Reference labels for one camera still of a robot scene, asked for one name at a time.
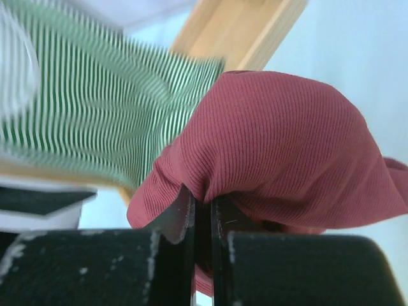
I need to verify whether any red tank top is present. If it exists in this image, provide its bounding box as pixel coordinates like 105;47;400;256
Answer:
126;70;408;297

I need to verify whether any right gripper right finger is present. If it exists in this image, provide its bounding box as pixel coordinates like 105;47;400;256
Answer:
211;198;404;306

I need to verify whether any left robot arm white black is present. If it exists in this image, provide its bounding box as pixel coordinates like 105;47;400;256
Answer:
1;177;98;233

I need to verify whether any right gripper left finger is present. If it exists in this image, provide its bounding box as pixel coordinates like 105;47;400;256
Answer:
1;186;195;305

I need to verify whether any green striped garment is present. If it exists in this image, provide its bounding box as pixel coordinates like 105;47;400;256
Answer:
1;1;224;187

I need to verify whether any wooden clothes rack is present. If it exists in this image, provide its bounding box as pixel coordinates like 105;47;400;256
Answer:
1;1;307;196

